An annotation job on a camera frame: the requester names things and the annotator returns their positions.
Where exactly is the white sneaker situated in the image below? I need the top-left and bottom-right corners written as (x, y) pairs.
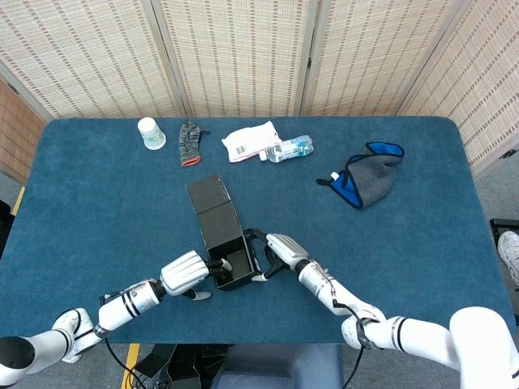
top-left (496, 230), bottom-right (519, 284)

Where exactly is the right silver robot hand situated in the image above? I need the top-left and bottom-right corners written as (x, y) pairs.
top-left (242, 229), bottom-right (310, 284)

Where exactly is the clear plastic water bottle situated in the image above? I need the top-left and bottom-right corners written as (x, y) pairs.
top-left (259, 135), bottom-right (316, 164)

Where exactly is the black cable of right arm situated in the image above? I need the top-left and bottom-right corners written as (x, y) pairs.
top-left (330, 299), bottom-right (374, 389)

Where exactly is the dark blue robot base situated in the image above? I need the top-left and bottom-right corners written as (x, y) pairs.
top-left (210, 343), bottom-right (345, 389)

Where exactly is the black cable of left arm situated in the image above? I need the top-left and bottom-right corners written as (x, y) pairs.
top-left (104, 338), bottom-right (135, 389)

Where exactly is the blue carpet floor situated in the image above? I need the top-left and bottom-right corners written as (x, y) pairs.
top-left (0, 116), bottom-right (518, 345)

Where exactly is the grey blue cloth pouch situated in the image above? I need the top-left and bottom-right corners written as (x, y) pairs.
top-left (315, 141), bottom-right (405, 211)

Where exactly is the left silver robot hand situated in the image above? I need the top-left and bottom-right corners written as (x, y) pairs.
top-left (159, 250), bottom-right (233, 301)

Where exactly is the beige woven folding screen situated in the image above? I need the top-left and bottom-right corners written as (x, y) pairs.
top-left (0, 0), bottom-right (519, 167)

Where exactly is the brown woven screen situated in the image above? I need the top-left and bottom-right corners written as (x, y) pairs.
top-left (0, 76), bottom-right (48, 183)

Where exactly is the black stand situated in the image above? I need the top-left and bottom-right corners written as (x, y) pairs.
top-left (489, 217), bottom-right (519, 244)

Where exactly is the white paper cup green print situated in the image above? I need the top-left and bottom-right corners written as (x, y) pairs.
top-left (136, 117), bottom-right (167, 152)

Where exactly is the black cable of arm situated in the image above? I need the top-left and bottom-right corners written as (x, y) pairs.
top-left (330, 299), bottom-right (374, 389)
top-left (104, 338), bottom-right (135, 389)

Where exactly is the white plastic package pink print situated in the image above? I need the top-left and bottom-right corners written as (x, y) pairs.
top-left (221, 120), bottom-right (282, 164)

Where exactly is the black foldable cardboard box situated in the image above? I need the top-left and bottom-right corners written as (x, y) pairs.
top-left (185, 172), bottom-right (264, 292)

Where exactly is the grey knit glove orange cuff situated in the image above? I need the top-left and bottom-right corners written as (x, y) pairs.
top-left (178, 119), bottom-right (212, 169)

